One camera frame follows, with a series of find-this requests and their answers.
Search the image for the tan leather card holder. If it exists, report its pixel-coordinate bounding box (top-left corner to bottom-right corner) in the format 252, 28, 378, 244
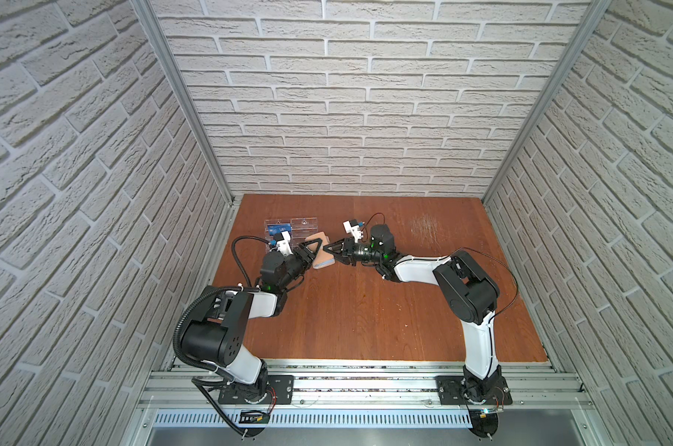
305, 232, 335, 269

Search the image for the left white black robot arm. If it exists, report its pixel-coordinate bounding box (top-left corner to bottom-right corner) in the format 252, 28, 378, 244
172, 238, 323, 394

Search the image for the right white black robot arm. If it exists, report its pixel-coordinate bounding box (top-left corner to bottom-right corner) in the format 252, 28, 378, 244
324, 224, 502, 401

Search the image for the clear plastic organizer box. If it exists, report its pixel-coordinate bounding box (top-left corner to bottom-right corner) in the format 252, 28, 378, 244
264, 217, 319, 248

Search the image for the blue item in box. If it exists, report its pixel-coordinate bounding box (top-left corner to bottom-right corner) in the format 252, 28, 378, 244
267, 223, 292, 236

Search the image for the perforated metal vent strip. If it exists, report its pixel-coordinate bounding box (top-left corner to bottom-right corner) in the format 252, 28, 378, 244
154, 409, 472, 429

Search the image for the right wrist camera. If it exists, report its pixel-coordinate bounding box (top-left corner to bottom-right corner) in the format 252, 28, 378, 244
343, 219, 364, 243

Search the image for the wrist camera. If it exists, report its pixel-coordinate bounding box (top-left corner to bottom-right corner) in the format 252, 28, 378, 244
343, 219, 364, 243
270, 230, 293, 256

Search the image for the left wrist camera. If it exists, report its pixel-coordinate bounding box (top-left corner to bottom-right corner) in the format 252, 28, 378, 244
270, 230, 293, 256

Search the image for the right thin black cable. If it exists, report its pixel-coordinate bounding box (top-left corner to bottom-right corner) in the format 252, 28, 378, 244
458, 246, 520, 324

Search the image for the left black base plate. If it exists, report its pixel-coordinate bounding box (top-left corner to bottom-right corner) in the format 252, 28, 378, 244
218, 375, 295, 405

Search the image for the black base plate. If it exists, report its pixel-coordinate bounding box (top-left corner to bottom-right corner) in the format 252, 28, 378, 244
218, 375, 295, 405
435, 375, 513, 406

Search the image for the left black corrugated cable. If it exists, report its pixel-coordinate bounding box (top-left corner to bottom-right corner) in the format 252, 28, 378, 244
172, 235, 271, 439

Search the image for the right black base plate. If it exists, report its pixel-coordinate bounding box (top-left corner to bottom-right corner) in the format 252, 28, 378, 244
435, 375, 513, 406

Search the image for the aluminium rail frame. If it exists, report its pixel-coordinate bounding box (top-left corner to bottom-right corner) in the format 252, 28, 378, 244
120, 360, 612, 445

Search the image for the left corner aluminium post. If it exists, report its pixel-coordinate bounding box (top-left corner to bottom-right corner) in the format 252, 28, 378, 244
132, 0, 235, 206

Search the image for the corner aluminium post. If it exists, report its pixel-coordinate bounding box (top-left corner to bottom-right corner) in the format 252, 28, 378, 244
132, 0, 235, 206
480, 0, 613, 204

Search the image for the right corner aluminium post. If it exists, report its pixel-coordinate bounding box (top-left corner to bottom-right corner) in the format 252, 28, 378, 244
480, 0, 613, 204

